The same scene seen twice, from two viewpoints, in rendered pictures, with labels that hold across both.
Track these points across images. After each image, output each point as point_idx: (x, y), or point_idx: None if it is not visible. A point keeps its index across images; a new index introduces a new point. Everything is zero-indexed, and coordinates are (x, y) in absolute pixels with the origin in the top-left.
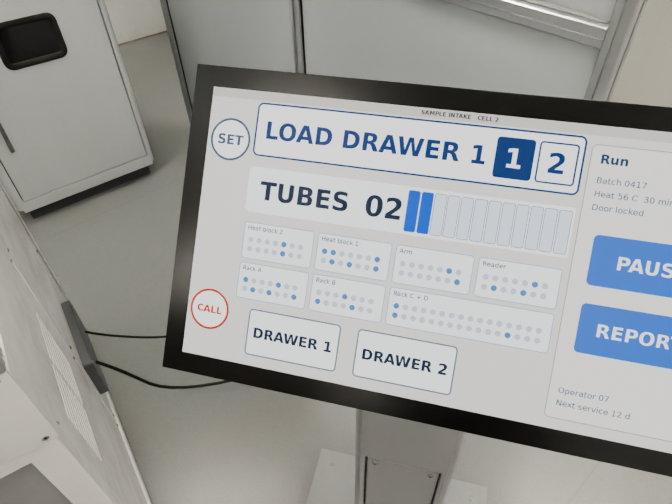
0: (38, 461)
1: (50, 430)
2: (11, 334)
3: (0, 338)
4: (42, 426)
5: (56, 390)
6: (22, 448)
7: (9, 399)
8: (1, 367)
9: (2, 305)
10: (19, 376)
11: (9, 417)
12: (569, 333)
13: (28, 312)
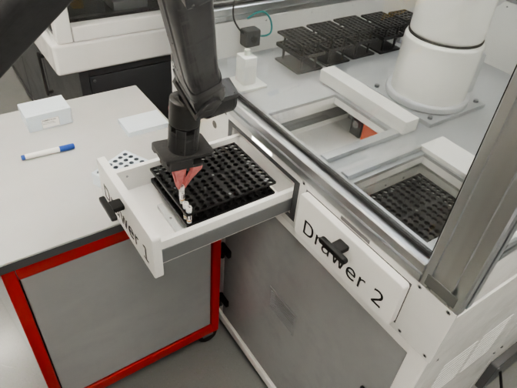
0: (408, 356)
1: (430, 356)
2: (485, 306)
3: (478, 302)
4: (431, 350)
5: (461, 349)
6: (414, 343)
7: (440, 324)
8: (458, 312)
9: (503, 292)
10: (457, 324)
11: (430, 329)
12: None
13: (511, 307)
